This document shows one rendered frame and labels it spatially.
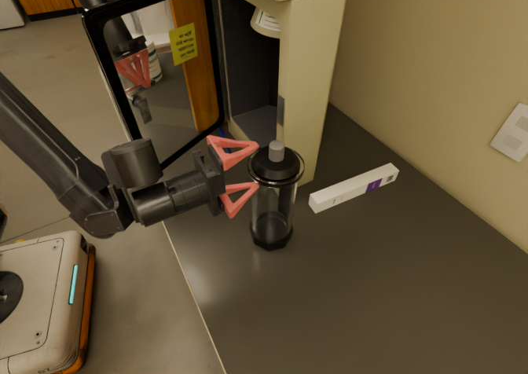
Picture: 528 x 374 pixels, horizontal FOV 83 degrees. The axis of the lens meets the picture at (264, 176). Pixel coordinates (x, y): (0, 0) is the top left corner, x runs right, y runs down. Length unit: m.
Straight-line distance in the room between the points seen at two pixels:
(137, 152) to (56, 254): 1.35
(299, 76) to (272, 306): 0.46
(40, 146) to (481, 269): 0.86
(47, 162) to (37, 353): 1.13
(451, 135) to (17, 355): 1.65
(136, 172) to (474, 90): 0.74
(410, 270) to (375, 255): 0.08
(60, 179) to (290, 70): 0.41
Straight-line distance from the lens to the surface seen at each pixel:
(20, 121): 0.52
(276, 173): 0.52
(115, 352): 1.74
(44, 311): 1.63
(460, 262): 0.82
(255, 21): 0.69
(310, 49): 0.59
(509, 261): 0.89
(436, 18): 0.89
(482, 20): 0.83
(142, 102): 0.70
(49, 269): 1.72
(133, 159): 0.44
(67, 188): 0.51
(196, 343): 1.64
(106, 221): 0.49
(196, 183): 0.47
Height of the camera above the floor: 1.56
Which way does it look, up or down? 47 degrees down
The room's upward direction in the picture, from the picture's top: straight up
